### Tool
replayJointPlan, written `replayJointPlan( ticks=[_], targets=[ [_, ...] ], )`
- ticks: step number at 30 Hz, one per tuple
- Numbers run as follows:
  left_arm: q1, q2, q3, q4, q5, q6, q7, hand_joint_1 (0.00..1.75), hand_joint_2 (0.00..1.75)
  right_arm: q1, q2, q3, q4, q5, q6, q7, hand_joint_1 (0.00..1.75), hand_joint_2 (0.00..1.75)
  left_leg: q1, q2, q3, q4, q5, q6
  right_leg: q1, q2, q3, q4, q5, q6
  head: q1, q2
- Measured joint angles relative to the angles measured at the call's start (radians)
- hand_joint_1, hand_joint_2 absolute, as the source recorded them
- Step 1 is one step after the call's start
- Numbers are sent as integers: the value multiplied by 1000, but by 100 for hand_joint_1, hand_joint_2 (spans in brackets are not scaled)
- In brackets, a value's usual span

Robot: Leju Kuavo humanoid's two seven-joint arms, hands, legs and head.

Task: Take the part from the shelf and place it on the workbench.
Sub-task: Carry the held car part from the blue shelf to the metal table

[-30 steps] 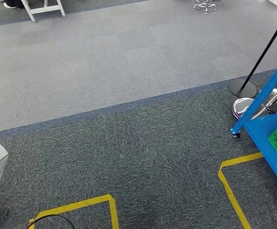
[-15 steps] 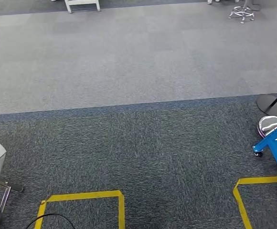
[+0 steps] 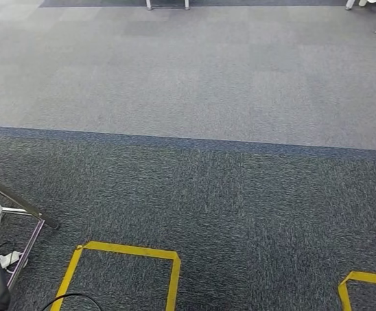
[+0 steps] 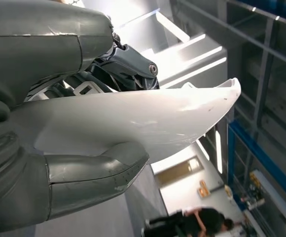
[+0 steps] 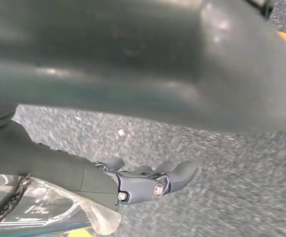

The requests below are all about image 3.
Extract yellow floor tape outline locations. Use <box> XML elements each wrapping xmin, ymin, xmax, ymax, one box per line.
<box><xmin>49</xmin><ymin>240</ymin><xmax>182</xmax><ymax>311</ymax></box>
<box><xmin>337</xmin><ymin>270</ymin><xmax>376</xmax><ymax>311</ymax></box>

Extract white table legs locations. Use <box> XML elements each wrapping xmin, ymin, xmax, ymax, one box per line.
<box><xmin>145</xmin><ymin>0</ymin><xmax>191</xmax><ymax>11</ymax></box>

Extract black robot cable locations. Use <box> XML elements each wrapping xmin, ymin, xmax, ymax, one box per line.
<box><xmin>40</xmin><ymin>292</ymin><xmax>103</xmax><ymax>311</ymax></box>

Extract white power strip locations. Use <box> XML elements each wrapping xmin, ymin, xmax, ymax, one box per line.
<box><xmin>0</xmin><ymin>250</ymin><xmax>23</xmax><ymax>270</ymax></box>

